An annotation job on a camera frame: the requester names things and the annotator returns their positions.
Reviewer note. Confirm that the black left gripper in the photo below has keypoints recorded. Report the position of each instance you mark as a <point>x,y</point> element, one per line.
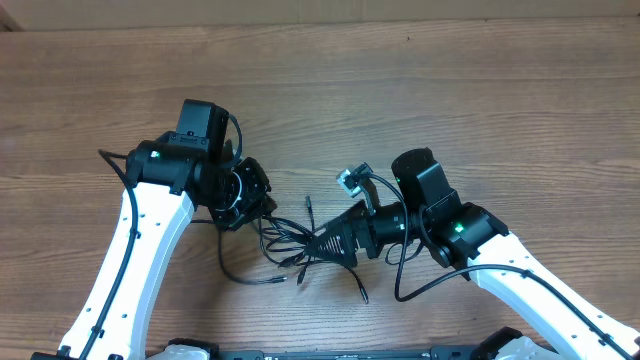
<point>258,200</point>

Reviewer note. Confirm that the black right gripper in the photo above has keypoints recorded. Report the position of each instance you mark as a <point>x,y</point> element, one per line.
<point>359,222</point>

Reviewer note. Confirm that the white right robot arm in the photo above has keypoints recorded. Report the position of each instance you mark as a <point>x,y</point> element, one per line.
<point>468,241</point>

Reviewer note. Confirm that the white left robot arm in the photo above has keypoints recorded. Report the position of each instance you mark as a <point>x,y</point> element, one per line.
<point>165,181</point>

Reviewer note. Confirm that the brown cardboard back panel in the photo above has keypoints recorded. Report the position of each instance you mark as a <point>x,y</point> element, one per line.
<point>53,15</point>

